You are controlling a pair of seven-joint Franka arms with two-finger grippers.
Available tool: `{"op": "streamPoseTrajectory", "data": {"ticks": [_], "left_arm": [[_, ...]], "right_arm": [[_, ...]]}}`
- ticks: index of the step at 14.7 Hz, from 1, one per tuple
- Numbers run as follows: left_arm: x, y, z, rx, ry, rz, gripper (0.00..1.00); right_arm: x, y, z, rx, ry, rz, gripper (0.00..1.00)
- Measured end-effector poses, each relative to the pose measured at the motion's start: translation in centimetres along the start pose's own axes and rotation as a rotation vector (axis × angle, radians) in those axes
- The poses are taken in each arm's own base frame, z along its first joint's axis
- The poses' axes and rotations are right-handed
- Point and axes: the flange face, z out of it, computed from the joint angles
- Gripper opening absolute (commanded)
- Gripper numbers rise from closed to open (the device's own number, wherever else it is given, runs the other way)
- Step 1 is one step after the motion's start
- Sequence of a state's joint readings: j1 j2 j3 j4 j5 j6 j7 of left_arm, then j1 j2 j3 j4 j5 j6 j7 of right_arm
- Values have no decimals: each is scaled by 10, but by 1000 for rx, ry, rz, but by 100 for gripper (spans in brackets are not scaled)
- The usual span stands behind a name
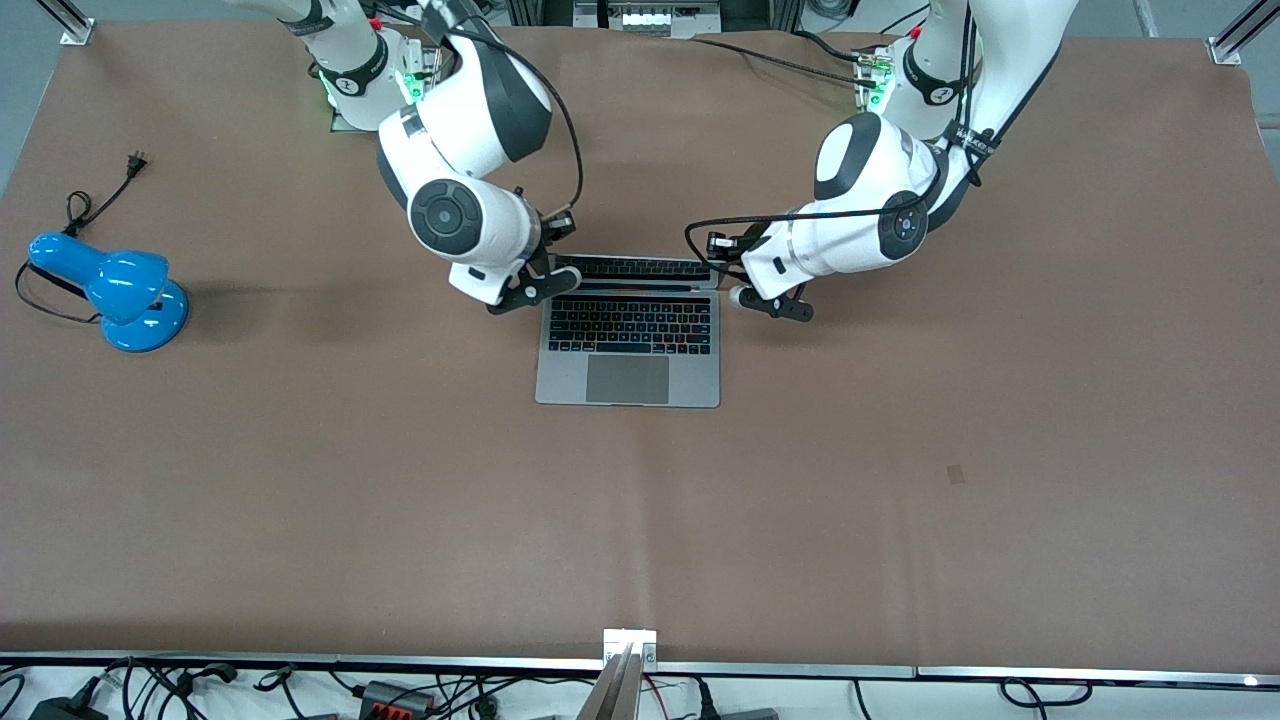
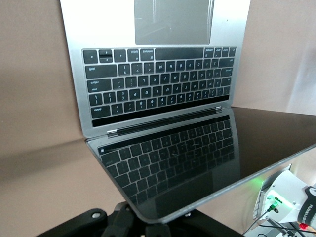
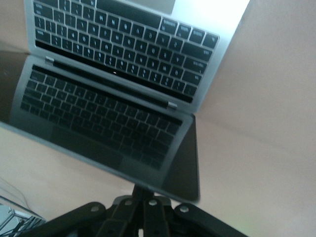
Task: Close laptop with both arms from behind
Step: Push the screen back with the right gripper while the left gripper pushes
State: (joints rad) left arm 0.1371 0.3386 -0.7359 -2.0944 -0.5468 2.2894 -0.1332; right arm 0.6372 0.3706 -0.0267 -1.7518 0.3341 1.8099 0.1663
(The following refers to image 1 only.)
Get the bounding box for grey laptop computer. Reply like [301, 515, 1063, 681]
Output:
[535, 253, 723, 409]

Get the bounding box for white power strip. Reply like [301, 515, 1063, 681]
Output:
[573, 0, 723, 39]

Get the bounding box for brown table cover sheet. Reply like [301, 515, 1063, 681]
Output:
[0, 20, 1280, 666]

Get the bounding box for blue desk lamp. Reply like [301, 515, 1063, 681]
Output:
[27, 232, 191, 353]

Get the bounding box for black and orange connector block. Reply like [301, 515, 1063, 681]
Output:
[358, 680, 437, 718]

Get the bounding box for black power adapter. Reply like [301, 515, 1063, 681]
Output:
[28, 680, 109, 720]

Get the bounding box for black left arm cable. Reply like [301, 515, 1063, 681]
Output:
[685, 0, 988, 267]

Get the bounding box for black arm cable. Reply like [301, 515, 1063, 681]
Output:
[685, 0, 988, 267]
[425, 0, 586, 236]

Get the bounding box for black right camera mount plate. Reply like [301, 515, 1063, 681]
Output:
[486, 262, 576, 317]

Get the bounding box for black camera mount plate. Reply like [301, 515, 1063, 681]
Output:
[486, 262, 576, 317]
[738, 283, 814, 324]

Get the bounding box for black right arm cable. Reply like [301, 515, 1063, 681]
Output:
[425, 0, 586, 236]

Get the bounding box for black left camera mount plate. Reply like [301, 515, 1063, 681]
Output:
[738, 283, 814, 324]

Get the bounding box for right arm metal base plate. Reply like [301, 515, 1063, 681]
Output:
[330, 40, 444, 135]

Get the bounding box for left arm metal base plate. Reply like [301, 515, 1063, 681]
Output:
[855, 45, 886, 143]

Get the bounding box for long black cable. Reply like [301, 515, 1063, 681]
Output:
[690, 36, 879, 87]

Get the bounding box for short black cable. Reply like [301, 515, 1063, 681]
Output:
[793, 30, 866, 63]

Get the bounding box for black lamp cord with plug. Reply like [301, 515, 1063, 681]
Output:
[14, 150, 152, 326]

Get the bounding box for aluminium profile post with bracket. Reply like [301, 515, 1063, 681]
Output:
[575, 628, 661, 720]

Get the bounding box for metal table edge rail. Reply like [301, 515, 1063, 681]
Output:
[0, 650, 1280, 691]

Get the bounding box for aluminium corner bracket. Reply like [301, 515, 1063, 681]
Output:
[35, 0, 97, 47]
[1208, 0, 1280, 67]

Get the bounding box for black looped cable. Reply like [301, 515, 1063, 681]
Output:
[1000, 677, 1093, 710]

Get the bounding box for black tangled cable bundle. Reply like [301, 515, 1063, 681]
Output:
[100, 657, 251, 720]

